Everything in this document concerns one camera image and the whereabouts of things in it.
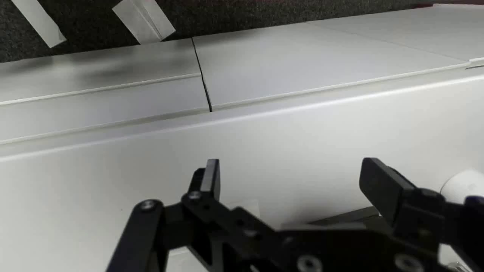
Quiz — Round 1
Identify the white flat strip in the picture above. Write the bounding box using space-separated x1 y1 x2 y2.
110 0 176 45
8 0 67 49

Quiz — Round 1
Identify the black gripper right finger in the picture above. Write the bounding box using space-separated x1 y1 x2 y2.
358 155 484 268

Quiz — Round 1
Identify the white base cabinet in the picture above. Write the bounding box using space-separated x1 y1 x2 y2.
0 2 484 272

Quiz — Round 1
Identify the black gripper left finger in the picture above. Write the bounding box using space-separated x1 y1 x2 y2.
104 157 276 272

